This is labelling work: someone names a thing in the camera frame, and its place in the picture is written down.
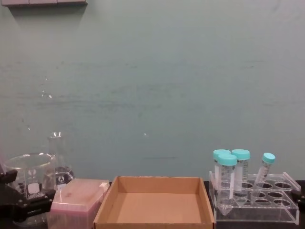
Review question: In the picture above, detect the shallow brown cardboard tray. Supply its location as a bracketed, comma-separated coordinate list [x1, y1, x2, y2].
[92, 176, 217, 229]

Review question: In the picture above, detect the slim tube with teal cap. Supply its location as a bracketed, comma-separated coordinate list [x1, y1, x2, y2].
[251, 152, 276, 200]

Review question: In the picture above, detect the pink pipette tip box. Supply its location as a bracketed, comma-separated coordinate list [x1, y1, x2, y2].
[49, 178, 111, 229]

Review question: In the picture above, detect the grey wall shelf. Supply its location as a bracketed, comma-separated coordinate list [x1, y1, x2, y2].
[0, 0, 88, 9]

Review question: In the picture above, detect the clear glass conical flask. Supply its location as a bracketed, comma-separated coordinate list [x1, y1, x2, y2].
[47, 132, 75, 192]

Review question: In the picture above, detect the clear glass beaker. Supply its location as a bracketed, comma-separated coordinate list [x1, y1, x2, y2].
[3, 152, 59, 226]

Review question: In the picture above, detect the large tube with teal cap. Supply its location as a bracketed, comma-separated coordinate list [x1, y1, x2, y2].
[231, 148, 251, 200]
[213, 149, 231, 191]
[217, 153, 238, 216]

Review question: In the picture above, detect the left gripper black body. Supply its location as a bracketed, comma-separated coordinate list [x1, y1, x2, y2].
[0, 184, 24, 221]

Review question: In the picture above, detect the clear acrylic tube rack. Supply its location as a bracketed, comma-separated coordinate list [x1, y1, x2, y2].
[208, 170, 302, 225]

